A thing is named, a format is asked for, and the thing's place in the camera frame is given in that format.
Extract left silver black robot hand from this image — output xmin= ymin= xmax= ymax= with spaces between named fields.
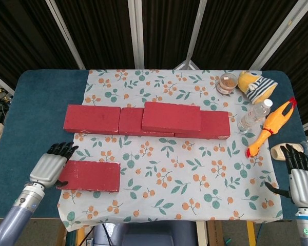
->
xmin=29 ymin=141 xmax=79 ymax=189

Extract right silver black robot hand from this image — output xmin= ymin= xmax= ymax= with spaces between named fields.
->
xmin=264 ymin=143 xmax=308 ymax=208

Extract red foam brick white scuffs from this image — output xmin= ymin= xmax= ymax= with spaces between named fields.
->
xmin=55 ymin=159 xmax=121 ymax=193

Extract beige plastic bottle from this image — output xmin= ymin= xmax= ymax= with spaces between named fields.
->
xmin=271 ymin=143 xmax=308 ymax=161

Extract blue felt table cover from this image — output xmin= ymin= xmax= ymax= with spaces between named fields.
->
xmin=0 ymin=69 xmax=308 ymax=220

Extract yellow rubber chicken toy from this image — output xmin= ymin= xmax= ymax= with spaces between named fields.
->
xmin=245 ymin=96 xmax=298 ymax=157

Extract clear plastic water bottle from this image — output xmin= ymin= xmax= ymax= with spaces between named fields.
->
xmin=237 ymin=98 xmax=274 ymax=133

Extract red foam brick chipped corner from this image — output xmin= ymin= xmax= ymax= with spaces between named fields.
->
xmin=174 ymin=110 xmax=231 ymax=140

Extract yellow plush toy striped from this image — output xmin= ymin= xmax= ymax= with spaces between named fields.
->
xmin=236 ymin=70 xmax=277 ymax=105

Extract floral printed tablecloth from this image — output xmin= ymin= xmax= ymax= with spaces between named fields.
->
xmin=56 ymin=69 xmax=284 ymax=233

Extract grey-blue robot torso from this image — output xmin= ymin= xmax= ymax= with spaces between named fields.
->
xmin=93 ymin=220 xmax=197 ymax=246

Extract clear jar orange contents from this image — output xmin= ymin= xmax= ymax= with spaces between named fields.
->
xmin=216 ymin=73 xmax=239 ymax=95

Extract white frame post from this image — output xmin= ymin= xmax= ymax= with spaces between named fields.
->
xmin=45 ymin=0 xmax=86 ymax=70
xmin=248 ymin=0 xmax=308 ymax=71
xmin=127 ymin=0 xmax=146 ymax=70
xmin=174 ymin=0 xmax=208 ymax=70

